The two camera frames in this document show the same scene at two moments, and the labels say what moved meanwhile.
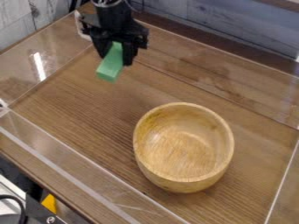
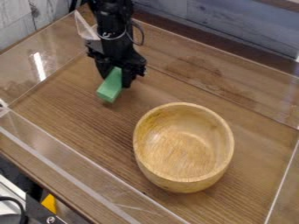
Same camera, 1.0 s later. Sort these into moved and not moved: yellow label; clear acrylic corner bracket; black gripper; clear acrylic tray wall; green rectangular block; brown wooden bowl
Moved: black gripper; green rectangular block
Not moved: yellow label; clear acrylic tray wall; clear acrylic corner bracket; brown wooden bowl
